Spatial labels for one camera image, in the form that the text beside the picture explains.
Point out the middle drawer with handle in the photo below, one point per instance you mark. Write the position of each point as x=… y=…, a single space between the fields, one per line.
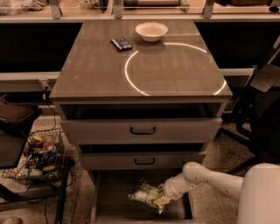
x=139 y=160

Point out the drawer with handle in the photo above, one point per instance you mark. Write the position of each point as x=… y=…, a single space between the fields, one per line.
x=139 y=160
x=141 y=131

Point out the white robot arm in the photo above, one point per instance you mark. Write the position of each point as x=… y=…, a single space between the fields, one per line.
x=258 y=191

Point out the dark blue snack packet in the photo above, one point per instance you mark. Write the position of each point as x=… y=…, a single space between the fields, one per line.
x=121 y=44

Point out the white paper bowl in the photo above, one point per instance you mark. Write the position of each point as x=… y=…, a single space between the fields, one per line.
x=151 y=31

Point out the grey drawer cabinet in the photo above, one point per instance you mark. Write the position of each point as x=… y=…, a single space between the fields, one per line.
x=175 y=77

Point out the green jalapeno chip bag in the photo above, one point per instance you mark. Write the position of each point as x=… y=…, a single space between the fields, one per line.
x=147 y=194

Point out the top drawer with handle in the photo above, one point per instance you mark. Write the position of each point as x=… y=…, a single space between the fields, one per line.
x=141 y=131

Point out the dark brown chair left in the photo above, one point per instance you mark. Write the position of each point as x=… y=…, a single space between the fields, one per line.
x=16 y=120

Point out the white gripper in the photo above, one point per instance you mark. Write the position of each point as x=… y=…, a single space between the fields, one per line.
x=170 y=189

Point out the open bottom drawer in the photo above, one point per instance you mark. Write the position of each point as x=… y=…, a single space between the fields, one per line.
x=112 y=205

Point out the black office chair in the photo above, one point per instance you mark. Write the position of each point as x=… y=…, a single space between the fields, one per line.
x=257 y=114

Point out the wire basket of snacks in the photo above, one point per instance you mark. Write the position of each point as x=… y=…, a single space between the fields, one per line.
x=42 y=157

